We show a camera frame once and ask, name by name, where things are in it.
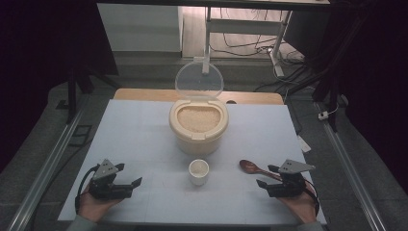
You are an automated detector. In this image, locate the clear plastic container lid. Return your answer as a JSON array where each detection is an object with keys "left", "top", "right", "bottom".
[{"left": 174, "top": 57, "right": 225, "bottom": 99}]

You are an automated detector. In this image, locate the uncooked rice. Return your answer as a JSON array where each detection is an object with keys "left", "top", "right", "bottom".
[{"left": 176, "top": 105, "right": 222, "bottom": 134}]

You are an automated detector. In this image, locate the tangle of black floor cables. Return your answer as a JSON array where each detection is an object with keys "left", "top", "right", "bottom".
[{"left": 210, "top": 8, "right": 317, "bottom": 94}]

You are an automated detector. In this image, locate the dark curtain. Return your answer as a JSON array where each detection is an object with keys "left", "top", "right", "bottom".
[
  {"left": 283, "top": 0, "right": 408, "bottom": 193},
  {"left": 0, "top": 0, "right": 119, "bottom": 171}
]

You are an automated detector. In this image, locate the white paper tag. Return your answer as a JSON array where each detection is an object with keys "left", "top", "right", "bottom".
[{"left": 296, "top": 134, "right": 312, "bottom": 153}]

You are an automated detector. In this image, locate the beige rice container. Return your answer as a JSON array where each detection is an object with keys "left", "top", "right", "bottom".
[{"left": 168, "top": 98, "right": 230, "bottom": 157}]

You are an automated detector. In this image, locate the white metal desk frame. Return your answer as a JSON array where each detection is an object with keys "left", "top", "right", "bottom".
[{"left": 201, "top": 6, "right": 294, "bottom": 78}]

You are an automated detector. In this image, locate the brown wooden spoon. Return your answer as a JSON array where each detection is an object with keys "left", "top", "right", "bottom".
[{"left": 239, "top": 159, "right": 283, "bottom": 181}]

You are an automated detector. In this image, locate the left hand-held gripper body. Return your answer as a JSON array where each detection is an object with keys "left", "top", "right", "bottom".
[{"left": 88, "top": 158, "right": 134, "bottom": 200}]

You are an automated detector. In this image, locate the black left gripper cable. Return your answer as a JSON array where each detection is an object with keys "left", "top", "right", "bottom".
[{"left": 74, "top": 164, "right": 101, "bottom": 215}]

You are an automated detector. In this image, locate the white table mat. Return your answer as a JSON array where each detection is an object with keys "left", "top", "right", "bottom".
[{"left": 57, "top": 98, "right": 327, "bottom": 225}]

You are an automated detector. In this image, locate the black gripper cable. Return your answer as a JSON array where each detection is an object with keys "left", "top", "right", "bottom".
[
  {"left": 304, "top": 182, "right": 321, "bottom": 217},
  {"left": 74, "top": 164, "right": 101, "bottom": 215}
]

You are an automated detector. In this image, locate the person's left hand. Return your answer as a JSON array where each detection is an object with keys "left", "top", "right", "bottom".
[{"left": 77, "top": 188, "right": 123, "bottom": 223}]

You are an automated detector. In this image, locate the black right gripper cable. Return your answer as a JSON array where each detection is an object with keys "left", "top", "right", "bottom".
[{"left": 304, "top": 182, "right": 321, "bottom": 217}]

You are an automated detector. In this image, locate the white cup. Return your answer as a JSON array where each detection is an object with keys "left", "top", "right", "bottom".
[{"left": 188, "top": 158, "right": 211, "bottom": 187}]

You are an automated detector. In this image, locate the aluminium rail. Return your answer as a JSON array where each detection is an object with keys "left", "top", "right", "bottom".
[
  {"left": 6, "top": 95, "right": 89, "bottom": 231},
  {"left": 316, "top": 102, "right": 388, "bottom": 231}
]

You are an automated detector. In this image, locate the black stand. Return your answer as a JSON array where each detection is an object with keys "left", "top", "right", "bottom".
[
  {"left": 56, "top": 65, "right": 121, "bottom": 124},
  {"left": 312, "top": 73, "right": 342, "bottom": 133}
]

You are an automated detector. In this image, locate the white cabinet panel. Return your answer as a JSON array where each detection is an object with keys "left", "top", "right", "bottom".
[{"left": 96, "top": 3, "right": 184, "bottom": 53}]

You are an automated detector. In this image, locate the person's right hand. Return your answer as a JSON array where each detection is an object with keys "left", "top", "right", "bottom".
[{"left": 277, "top": 182, "right": 319, "bottom": 225}]

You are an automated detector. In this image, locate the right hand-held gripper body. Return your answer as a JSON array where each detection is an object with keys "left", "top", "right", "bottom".
[{"left": 266, "top": 159, "right": 317, "bottom": 198}]

